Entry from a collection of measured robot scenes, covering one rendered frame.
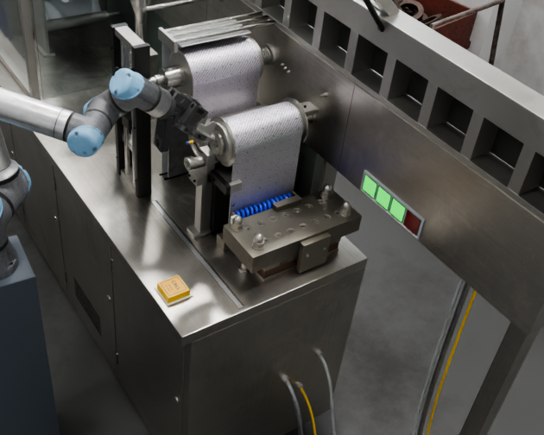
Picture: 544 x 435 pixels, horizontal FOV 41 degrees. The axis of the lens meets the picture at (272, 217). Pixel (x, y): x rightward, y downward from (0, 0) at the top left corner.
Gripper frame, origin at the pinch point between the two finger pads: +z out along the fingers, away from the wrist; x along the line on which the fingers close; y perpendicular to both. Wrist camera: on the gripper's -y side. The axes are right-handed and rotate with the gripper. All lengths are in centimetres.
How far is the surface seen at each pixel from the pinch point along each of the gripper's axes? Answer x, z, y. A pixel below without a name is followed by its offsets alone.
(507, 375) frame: -84, 70, -2
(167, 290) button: -17.5, 5.7, -40.3
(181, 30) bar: 29.9, -5.1, 18.6
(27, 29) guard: 95, -9, -16
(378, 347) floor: -13, 147, -43
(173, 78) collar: 21.3, -4.6, 6.5
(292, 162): -7.1, 28.0, 7.3
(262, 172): -7.1, 19.4, 0.3
